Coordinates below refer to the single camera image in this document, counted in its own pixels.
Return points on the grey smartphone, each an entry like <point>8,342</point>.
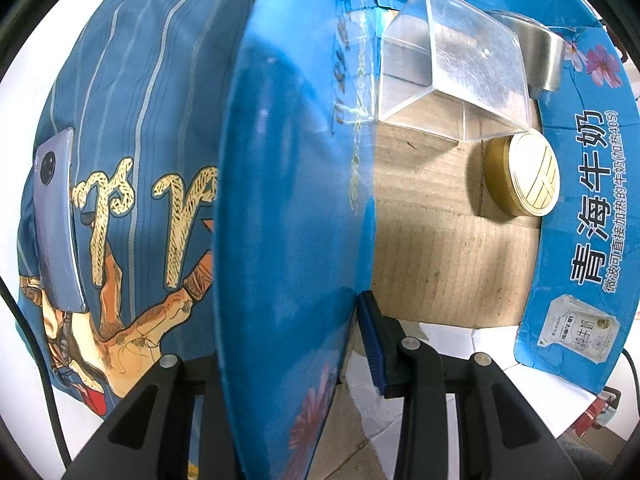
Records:
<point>55,224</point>

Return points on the blue cardboard milk box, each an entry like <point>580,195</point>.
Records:
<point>318,200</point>

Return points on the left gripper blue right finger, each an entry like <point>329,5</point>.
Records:
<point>500,434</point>

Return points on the gold round tin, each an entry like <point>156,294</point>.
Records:
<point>522,174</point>

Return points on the silver round tin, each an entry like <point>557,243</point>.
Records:
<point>542,51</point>

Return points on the clear acrylic box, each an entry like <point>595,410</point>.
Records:
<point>450,70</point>

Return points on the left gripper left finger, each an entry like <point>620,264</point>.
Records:
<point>148,434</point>

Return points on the blue striped bed cover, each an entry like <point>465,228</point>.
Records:
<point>143,94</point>

